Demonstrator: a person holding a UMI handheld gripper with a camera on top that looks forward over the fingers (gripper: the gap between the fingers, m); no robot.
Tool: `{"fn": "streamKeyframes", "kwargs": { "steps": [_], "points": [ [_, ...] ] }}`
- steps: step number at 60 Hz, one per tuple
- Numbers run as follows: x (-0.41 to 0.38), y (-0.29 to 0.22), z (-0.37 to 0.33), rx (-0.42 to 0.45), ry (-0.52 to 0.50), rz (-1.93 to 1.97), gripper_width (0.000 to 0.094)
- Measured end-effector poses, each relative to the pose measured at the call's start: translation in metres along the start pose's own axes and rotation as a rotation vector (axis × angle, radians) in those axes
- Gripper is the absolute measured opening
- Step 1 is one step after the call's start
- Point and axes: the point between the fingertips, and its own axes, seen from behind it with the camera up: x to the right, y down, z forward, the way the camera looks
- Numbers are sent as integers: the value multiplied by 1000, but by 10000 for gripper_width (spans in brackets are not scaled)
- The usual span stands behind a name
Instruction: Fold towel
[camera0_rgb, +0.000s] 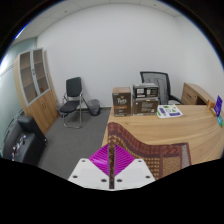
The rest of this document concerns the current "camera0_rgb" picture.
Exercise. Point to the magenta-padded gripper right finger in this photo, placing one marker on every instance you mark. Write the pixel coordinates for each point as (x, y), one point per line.
(128, 168)

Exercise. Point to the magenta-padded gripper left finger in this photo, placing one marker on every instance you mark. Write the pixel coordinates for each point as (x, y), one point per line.
(96, 166)

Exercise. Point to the brown patterned towel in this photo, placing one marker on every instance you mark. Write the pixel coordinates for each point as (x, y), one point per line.
(156, 158)

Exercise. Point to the grey waste bin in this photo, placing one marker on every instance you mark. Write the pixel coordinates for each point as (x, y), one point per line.
(94, 107)

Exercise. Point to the large dark printed box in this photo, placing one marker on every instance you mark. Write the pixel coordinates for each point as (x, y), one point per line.
(145, 106)

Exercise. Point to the brown cardboard box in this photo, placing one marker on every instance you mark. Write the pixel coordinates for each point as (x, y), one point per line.
(121, 101)

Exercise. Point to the white and green booklet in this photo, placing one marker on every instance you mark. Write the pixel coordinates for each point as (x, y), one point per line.
(169, 111)

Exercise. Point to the black leather sofa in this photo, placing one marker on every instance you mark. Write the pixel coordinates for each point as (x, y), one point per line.
(23, 143)

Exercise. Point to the black folding chair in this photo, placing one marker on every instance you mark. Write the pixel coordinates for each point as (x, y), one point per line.
(73, 88)

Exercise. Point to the grey mesh office chair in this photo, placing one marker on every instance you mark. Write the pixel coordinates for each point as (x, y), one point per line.
(155, 78)

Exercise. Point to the wooden cabinet with glass doors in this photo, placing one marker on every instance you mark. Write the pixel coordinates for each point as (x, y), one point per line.
(36, 93)

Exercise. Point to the wooden side desk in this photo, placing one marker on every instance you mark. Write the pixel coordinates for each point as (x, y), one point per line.
(195, 93)

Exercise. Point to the wooden card holder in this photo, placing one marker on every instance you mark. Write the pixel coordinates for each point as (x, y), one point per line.
(211, 106)

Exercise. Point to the small blue box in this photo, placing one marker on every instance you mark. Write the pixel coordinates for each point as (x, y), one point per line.
(220, 121)

